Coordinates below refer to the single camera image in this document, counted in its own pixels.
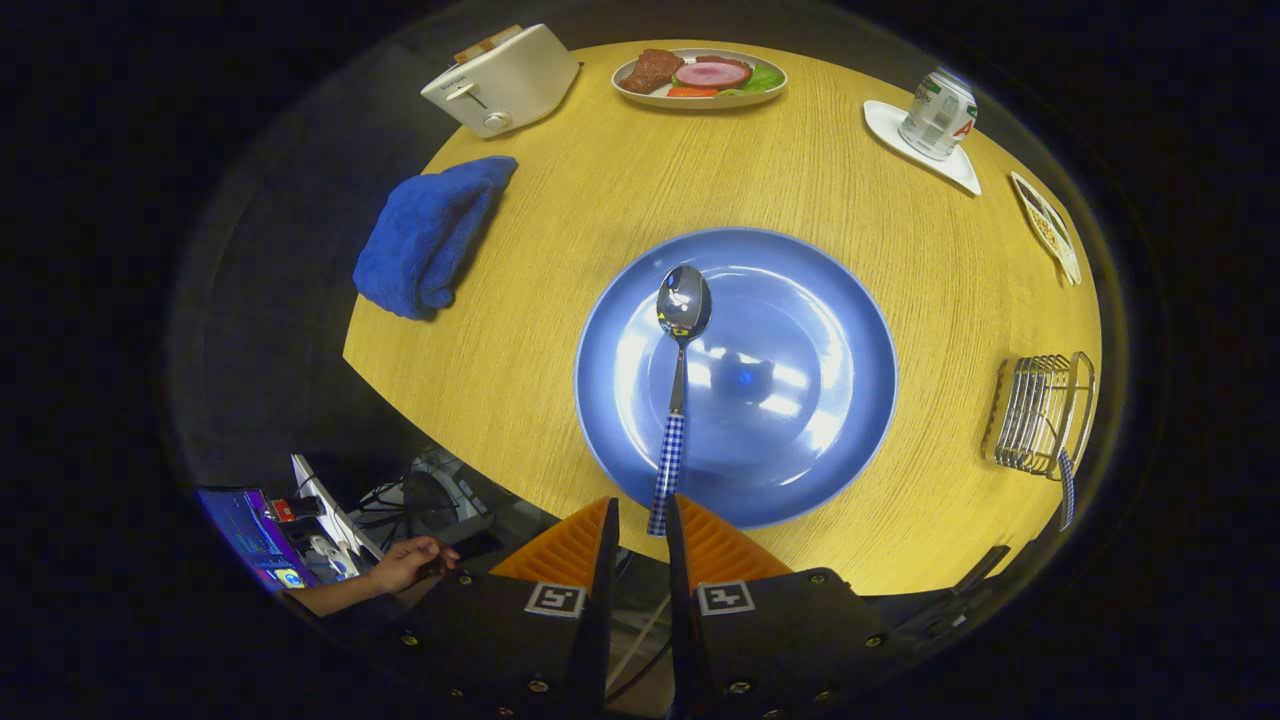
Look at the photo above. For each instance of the green lettuce leaf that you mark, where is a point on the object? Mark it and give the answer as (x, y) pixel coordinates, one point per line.
(765, 78)

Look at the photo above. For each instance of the grey food plate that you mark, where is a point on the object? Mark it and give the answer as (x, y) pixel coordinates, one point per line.
(640, 97)

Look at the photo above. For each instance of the pink ham slice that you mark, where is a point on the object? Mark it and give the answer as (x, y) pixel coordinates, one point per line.
(712, 74)

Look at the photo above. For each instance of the white square coaster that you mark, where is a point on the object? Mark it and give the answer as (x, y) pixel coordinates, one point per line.
(885, 125)

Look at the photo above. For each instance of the white toaster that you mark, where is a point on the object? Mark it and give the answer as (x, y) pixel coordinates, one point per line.
(520, 80)

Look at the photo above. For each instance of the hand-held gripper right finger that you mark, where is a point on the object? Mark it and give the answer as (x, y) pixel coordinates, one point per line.
(680, 600)

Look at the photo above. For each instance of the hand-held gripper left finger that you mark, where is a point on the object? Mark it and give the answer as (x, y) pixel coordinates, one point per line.
(603, 600)

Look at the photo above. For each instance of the white divided bean dish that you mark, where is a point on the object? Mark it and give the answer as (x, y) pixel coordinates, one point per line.
(1048, 225)

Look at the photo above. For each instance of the blue towel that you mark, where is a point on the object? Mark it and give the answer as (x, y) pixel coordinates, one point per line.
(425, 235)

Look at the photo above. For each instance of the toast slice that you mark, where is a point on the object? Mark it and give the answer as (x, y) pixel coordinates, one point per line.
(470, 50)
(503, 36)

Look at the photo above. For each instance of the red tomato slice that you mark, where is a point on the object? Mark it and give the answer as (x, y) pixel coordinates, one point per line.
(690, 91)

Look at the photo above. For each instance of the laptop screen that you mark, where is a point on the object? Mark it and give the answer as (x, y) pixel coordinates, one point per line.
(250, 535)

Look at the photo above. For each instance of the blue round plate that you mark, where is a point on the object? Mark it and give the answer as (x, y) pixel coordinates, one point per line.
(780, 400)

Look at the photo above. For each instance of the large brown meat piece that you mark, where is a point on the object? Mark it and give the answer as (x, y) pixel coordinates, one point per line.
(655, 70)

